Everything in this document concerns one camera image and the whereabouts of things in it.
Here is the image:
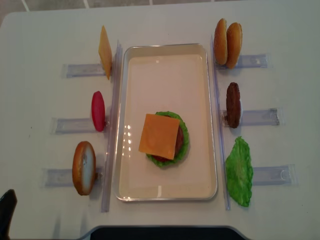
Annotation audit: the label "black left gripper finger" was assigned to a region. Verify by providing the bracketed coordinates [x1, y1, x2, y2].
[0, 189, 18, 240]

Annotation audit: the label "green lettuce leaf on tray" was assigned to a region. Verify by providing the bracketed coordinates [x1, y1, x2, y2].
[146, 111, 190, 168]

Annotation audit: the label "upright bun half front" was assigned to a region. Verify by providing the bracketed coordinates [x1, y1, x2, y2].
[225, 22, 243, 69]

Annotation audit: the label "upright red tomato slice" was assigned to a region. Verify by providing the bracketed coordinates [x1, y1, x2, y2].
[91, 91, 105, 132]

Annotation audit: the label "white rectangular metal tray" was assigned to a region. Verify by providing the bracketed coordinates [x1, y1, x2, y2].
[113, 43, 218, 202]

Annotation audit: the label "upright brown meat patty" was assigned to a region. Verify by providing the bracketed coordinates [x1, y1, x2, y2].
[226, 82, 242, 129]

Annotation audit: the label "clear pusher track left bun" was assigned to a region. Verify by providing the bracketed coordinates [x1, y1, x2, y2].
[41, 166, 104, 188]

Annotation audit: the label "clear pusher track lettuce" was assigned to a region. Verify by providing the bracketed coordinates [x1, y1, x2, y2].
[252, 164, 298, 186]

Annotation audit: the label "clear pusher track tomato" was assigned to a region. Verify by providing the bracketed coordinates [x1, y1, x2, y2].
[49, 117, 98, 135]

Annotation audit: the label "upright bun half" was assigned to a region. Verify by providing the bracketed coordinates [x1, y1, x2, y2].
[225, 22, 243, 69]
[213, 18, 228, 65]

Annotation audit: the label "upright bun half rear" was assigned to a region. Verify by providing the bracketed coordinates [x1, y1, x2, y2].
[213, 18, 228, 65]

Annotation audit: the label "upright orange cheese slice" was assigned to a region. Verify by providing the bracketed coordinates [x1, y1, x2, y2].
[98, 25, 113, 80]

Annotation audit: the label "orange cheese slice on stack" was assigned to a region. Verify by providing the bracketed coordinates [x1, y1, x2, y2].
[138, 113, 180, 160]

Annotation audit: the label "red tomato slice on tray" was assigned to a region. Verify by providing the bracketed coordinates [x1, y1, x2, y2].
[152, 155, 170, 162]

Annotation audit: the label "brown meat patty on tray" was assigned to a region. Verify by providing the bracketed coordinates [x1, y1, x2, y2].
[174, 127, 185, 158]

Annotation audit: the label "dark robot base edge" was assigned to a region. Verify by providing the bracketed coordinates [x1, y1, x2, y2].
[89, 226, 245, 240]

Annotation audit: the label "clear pusher track right buns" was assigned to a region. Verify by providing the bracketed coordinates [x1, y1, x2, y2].
[233, 53, 271, 69]

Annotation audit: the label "clear pusher track cheese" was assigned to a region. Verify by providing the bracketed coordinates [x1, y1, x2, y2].
[61, 63, 106, 78]

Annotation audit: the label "upright bun slice left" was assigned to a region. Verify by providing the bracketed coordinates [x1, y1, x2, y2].
[72, 141, 96, 196]

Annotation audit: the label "clear pusher track patty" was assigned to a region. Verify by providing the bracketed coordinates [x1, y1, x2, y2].
[238, 107, 285, 127]

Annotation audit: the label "upright green lettuce leaf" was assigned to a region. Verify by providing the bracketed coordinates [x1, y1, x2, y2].
[225, 136, 254, 207]

